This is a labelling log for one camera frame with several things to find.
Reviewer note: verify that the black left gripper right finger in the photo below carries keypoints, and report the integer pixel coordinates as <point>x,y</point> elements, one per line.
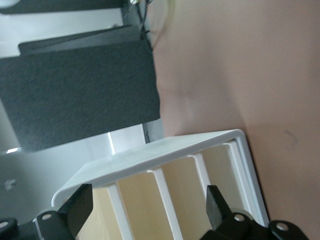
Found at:
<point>220,217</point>

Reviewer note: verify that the cream drawer with white lip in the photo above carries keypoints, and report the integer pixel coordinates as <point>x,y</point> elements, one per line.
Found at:
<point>220,170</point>

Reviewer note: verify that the white drawer cabinet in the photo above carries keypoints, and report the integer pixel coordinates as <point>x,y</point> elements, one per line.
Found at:
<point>150,160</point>

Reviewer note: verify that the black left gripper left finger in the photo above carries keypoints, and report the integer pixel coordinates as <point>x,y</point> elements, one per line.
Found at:
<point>80,210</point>

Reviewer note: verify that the dark grey felt panel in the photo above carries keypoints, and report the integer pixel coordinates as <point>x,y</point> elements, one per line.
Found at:
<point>75,40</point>
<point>80,95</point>

